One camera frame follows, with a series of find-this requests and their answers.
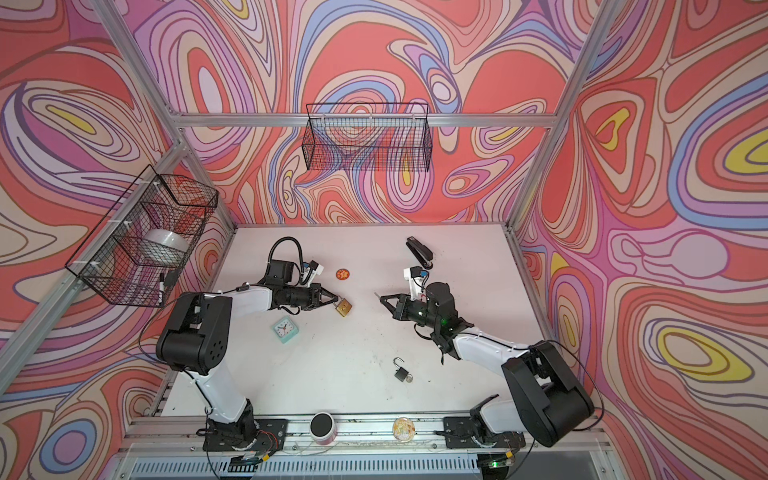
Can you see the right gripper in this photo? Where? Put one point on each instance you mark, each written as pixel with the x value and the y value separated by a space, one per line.
pixel 401 309

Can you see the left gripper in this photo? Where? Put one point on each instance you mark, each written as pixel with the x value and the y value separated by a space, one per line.
pixel 314 297

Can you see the brass padlock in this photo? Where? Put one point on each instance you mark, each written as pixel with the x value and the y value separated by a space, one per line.
pixel 343 307

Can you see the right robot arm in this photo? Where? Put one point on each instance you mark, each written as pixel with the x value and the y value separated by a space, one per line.
pixel 547 400

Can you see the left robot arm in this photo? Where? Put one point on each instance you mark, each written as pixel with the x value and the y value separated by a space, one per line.
pixel 195 338

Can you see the small red round disc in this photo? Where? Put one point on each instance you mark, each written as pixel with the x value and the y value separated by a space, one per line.
pixel 342 274

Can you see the mint green alarm clock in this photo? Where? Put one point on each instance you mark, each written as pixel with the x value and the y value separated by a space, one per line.
pixel 285 329

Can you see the black stapler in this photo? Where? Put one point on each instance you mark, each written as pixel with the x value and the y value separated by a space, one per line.
pixel 421 252

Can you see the small black padlock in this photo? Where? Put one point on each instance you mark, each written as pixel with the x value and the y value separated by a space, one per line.
pixel 401 373

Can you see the black marker in basket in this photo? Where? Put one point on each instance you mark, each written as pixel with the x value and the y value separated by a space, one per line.
pixel 161 289

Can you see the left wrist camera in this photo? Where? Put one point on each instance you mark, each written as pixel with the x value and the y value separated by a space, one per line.
pixel 309 271

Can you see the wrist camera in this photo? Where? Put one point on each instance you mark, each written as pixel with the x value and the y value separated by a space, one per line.
pixel 309 271
pixel 417 279

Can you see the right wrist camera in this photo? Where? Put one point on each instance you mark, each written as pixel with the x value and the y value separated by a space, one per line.
pixel 417 279

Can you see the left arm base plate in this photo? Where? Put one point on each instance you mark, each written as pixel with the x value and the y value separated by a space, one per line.
pixel 260 435

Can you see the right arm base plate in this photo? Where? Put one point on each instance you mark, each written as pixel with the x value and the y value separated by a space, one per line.
pixel 464 432

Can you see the black wire basket back wall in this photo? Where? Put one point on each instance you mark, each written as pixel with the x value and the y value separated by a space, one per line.
pixel 367 136

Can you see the black wire basket wall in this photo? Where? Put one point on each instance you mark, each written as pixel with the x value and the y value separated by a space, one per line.
pixel 152 227
pixel 367 136

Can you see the black wire basket left wall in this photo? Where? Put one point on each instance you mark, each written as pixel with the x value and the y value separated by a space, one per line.
pixel 152 227

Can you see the aluminium front rail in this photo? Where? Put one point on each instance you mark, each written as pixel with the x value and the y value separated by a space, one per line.
pixel 357 434

